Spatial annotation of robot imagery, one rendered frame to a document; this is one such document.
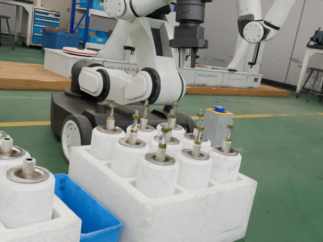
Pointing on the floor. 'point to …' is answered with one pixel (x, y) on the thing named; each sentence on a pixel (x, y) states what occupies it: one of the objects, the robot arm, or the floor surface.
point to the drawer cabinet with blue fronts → (38, 24)
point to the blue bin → (88, 211)
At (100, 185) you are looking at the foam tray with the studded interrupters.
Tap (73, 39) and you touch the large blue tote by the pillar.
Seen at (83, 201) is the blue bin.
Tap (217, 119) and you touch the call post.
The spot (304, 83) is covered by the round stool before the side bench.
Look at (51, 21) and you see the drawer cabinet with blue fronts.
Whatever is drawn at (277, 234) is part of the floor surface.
